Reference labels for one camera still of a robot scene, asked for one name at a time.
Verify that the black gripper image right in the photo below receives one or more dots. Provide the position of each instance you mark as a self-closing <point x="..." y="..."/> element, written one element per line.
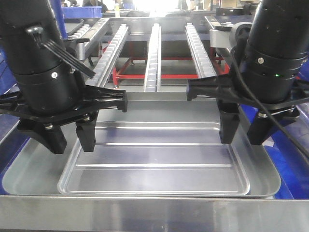
<point x="229" y="94"/>

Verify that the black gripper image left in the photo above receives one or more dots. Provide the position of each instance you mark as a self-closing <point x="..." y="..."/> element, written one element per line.
<point x="32" y="123"/>

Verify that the small silver ribbed tray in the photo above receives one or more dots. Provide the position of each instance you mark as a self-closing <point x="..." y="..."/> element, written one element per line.
<point x="155" y="159"/>

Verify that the dark tray far left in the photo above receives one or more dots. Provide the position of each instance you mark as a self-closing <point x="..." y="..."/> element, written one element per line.
<point x="72" y="25"/>

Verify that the blue crate under rack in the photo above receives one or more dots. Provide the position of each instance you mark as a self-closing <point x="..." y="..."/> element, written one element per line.
<point x="293" y="167"/>

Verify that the front steel rack bar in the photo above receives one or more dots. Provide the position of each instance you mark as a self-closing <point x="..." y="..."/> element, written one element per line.
<point x="114" y="214"/>

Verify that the distant blue crate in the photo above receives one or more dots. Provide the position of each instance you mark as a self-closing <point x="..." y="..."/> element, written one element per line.
<point x="82" y="12"/>

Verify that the right centre roller rail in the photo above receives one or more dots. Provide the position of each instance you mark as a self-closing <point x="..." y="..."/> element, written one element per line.
<point x="202" y="62"/>

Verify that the roller rail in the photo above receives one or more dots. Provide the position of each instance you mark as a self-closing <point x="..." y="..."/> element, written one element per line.
<point x="152" y="80"/>
<point x="202" y="62"/>
<point x="106" y="63"/>

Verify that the left centre roller rail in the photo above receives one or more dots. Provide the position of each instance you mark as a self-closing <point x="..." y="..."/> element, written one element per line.
<point x="106" y="63"/>

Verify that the middle roller rail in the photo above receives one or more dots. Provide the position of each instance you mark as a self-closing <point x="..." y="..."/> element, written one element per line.
<point x="152" y="80"/>

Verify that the left steel divider rail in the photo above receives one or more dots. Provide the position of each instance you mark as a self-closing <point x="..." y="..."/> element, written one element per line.
<point x="93" y="36"/>

